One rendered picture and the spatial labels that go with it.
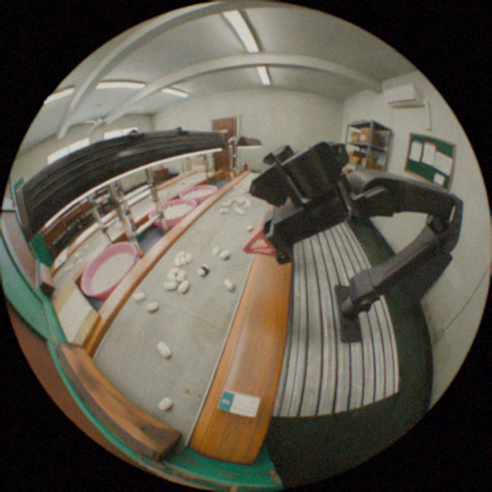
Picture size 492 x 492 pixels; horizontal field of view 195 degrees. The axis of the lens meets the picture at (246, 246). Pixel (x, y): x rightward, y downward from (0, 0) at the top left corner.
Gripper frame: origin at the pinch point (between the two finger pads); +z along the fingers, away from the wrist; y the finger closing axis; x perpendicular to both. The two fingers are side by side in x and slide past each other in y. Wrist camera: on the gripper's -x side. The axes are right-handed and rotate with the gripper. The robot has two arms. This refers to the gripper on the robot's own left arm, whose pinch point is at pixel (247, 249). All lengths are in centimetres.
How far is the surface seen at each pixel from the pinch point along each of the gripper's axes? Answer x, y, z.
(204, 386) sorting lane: 8.2, 26.5, 8.5
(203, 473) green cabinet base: 5.5, 41.9, -1.7
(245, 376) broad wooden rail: 10.6, 22.1, 1.8
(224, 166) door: -88, -481, 194
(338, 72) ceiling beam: -86, -260, -193
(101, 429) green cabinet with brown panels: -7.0, 42.1, 5.8
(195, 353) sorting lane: 5.5, 20.8, 11.8
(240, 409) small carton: 9.5, 27.9, 0.0
